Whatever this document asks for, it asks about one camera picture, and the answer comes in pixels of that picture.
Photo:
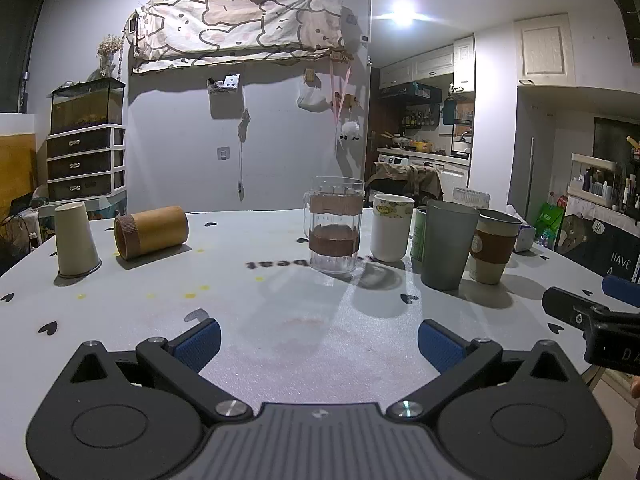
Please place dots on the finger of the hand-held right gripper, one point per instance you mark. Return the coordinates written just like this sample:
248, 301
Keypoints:
575, 310
622, 290

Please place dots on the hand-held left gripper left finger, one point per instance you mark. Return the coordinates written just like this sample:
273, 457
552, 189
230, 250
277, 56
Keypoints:
199, 345

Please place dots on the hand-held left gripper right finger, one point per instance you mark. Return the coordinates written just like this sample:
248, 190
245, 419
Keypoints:
440, 345

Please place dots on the tall grey cup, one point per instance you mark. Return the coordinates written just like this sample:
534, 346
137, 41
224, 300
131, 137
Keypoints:
446, 245

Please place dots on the beige cup with brown sleeve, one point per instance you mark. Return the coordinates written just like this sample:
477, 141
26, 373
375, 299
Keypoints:
492, 250

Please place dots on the green cup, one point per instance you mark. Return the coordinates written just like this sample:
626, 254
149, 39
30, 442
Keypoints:
418, 235

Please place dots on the brown bamboo cup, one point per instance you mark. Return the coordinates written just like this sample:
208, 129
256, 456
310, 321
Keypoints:
155, 230

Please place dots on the white cup with floral rim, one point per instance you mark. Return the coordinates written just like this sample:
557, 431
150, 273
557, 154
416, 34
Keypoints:
391, 230

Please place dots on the cream paper cup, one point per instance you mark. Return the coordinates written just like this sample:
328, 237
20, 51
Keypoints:
75, 240

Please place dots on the person's right hand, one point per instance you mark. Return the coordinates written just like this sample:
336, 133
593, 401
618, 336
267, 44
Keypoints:
636, 417

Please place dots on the black printed cloth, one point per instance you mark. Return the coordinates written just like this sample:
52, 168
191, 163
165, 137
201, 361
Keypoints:
600, 242

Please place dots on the green shopping bag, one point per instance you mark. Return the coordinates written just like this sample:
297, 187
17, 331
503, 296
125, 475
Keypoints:
550, 222

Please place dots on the tissue pack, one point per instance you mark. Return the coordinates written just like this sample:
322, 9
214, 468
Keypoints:
522, 235

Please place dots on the white rack with bottles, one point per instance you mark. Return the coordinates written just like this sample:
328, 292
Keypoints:
595, 182

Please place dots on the white pole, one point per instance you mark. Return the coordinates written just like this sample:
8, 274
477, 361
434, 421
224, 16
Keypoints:
531, 175

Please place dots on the dark screen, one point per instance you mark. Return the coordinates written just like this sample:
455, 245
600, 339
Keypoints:
612, 137

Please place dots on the glass mug with brown bands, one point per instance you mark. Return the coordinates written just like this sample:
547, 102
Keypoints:
334, 225

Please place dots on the chair with brown cloth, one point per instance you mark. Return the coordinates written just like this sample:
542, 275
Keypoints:
407, 180

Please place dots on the white washing machine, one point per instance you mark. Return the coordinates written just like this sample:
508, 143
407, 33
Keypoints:
400, 161

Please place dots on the rice cooker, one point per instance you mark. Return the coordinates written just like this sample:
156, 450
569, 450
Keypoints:
462, 144

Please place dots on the white drawer unit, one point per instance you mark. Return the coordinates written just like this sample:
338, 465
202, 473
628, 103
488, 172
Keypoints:
85, 160

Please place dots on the white plush toy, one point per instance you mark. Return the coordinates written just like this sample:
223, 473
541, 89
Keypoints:
350, 131

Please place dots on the blue hanging bag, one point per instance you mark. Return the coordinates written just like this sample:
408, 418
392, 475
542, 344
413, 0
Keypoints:
449, 109

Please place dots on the white overhead cabinet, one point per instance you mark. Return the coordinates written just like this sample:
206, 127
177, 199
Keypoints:
545, 49

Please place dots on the yellow wooden board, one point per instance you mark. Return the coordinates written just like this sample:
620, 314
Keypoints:
16, 170

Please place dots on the black range hood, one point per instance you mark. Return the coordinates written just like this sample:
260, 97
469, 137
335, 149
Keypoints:
410, 92

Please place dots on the glass fish tank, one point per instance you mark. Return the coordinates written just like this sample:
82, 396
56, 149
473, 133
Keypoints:
87, 107

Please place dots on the pink ribbon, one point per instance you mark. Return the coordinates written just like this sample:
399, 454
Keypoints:
339, 92

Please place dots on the white plastic bag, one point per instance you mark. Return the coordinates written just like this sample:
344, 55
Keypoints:
313, 97

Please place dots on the dried flowers in vase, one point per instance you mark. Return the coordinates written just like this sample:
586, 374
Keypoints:
109, 52

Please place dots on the round ceiling light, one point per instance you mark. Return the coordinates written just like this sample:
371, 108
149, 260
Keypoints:
403, 10

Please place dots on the white wall socket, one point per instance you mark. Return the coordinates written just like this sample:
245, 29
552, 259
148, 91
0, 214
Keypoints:
223, 153

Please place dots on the white kitchen wall cabinets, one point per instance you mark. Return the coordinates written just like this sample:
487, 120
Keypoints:
430, 62

